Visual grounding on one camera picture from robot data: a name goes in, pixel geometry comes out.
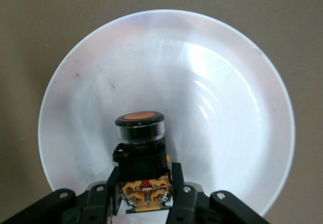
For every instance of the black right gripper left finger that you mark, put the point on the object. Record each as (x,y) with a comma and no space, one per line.
(96,203)

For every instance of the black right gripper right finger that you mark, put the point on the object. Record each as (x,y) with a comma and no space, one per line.
(186,206)

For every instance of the pale pink round plate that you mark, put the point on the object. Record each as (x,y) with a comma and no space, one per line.
(202,95)

